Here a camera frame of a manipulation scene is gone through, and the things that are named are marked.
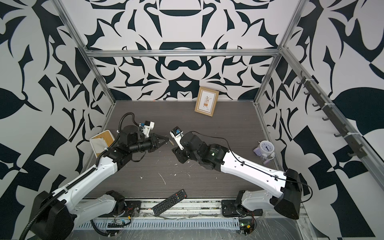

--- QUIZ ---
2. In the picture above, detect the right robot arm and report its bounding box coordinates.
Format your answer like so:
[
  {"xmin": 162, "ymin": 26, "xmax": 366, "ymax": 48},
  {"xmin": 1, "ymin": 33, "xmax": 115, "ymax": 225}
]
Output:
[{"xmin": 170, "ymin": 128, "xmax": 306, "ymax": 220}]

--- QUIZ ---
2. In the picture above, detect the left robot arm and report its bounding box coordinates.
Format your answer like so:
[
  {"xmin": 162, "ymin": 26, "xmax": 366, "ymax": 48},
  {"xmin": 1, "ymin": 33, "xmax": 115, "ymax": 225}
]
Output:
[{"xmin": 20, "ymin": 113, "xmax": 169, "ymax": 240}]

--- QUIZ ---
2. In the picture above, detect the white tissue box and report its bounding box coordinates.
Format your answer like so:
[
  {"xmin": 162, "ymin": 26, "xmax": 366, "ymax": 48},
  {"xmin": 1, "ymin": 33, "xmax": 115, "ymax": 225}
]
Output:
[{"xmin": 90, "ymin": 130, "xmax": 115, "ymax": 158}]

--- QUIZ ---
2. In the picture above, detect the black remote control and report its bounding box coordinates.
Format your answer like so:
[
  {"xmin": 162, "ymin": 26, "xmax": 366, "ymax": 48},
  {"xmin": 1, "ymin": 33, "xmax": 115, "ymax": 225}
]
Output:
[{"xmin": 152, "ymin": 189, "xmax": 187, "ymax": 217}]

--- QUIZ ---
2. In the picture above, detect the left green circuit board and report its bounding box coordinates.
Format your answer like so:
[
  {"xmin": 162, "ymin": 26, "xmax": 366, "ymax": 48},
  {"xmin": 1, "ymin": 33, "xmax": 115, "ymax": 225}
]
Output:
[{"xmin": 108, "ymin": 218, "xmax": 132, "ymax": 228}]

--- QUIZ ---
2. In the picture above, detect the green circuit board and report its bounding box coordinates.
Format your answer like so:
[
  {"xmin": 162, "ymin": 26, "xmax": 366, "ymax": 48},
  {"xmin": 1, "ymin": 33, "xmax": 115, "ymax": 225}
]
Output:
[
  {"xmin": 240, "ymin": 221, "xmax": 257, "ymax": 236},
  {"xmin": 108, "ymin": 218, "xmax": 132, "ymax": 228}
]

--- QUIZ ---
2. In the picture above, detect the right green circuit board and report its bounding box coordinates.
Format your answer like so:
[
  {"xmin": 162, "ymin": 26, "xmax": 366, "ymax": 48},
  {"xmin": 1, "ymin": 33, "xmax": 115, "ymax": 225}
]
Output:
[{"xmin": 240, "ymin": 221, "xmax": 257, "ymax": 236}]

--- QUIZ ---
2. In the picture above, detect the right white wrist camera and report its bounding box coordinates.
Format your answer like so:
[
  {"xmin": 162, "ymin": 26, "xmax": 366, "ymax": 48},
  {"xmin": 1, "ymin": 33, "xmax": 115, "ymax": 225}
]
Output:
[{"xmin": 170, "ymin": 127, "xmax": 184, "ymax": 150}]

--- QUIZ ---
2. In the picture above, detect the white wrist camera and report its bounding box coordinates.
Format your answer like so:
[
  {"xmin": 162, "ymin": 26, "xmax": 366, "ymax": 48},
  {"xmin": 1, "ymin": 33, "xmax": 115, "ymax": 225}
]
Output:
[
  {"xmin": 170, "ymin": 127, "xmax": 184, "ymax": 150},
  {"xmin": 139, "ymin": 121, "xmax": 155, "ymax": 138}
]

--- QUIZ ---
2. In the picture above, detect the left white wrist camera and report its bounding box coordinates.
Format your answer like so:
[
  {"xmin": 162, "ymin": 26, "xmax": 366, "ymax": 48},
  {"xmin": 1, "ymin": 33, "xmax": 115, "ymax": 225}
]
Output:
[{"xmin": 139, "ymin": 121, "xmax": 155, "ymax": 138}]

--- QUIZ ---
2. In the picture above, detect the wooden picture frame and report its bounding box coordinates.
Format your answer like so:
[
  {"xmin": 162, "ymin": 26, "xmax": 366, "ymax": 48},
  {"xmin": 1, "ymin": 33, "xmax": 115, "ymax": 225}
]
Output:
[{"xmin": 195, "ymin": 87, "xmax": 220, "ymax": 117}]

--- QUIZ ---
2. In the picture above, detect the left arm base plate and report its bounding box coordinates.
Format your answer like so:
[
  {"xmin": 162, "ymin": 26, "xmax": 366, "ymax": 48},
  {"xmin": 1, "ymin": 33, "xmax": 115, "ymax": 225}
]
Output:
[{"xmin": 120, "ymin": 200, "xmax": 142, "ymax": 218}]

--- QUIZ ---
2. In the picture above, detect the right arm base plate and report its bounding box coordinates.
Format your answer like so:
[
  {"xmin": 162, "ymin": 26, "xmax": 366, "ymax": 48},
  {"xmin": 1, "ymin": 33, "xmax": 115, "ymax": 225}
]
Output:
[{"xmin": 221, "ymin": 200, "xmax": 264, "ymax": 218}]

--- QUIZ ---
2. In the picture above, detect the white cable duct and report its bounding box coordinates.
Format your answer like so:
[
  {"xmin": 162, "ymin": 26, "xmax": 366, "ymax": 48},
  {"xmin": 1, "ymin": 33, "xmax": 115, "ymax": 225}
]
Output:
[{"xmin": 94, "ymin": 219, "xmax": 240, "ymax": 231}]

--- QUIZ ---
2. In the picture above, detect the wall coat hook rail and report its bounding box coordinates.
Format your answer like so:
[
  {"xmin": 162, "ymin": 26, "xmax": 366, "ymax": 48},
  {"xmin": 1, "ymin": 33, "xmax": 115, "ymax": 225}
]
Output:
[{"xmin": 298, "ymin": 76, "xmax": 368, "ymax": 159}]

